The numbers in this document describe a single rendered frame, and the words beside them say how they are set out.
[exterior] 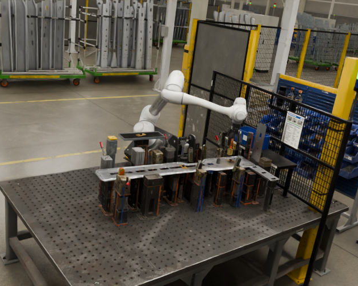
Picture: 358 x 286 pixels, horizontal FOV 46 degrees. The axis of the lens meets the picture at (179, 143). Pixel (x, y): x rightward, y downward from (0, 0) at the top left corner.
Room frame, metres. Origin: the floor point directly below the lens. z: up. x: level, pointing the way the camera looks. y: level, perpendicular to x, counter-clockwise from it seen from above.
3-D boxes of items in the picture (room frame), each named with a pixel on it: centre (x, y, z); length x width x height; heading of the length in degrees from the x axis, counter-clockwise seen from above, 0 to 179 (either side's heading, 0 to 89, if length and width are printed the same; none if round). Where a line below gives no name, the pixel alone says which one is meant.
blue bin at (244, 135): (3.81, -0.69, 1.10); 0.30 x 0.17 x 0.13; 39
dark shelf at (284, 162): (3.74, -0.72, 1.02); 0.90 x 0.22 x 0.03; 31
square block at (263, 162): (3.38, -0.76, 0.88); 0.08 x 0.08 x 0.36; 31
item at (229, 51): (5.89, -0.40, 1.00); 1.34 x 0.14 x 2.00; 40
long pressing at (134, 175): (3.09, -0.04, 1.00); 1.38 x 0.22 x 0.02; 121
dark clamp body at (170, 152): (3.26, 0.07, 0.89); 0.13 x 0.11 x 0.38; 31
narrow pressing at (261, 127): (3.47, -0.69, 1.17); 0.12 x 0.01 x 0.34; 31
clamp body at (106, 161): (2.94, 0.53, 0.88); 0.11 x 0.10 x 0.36; 31
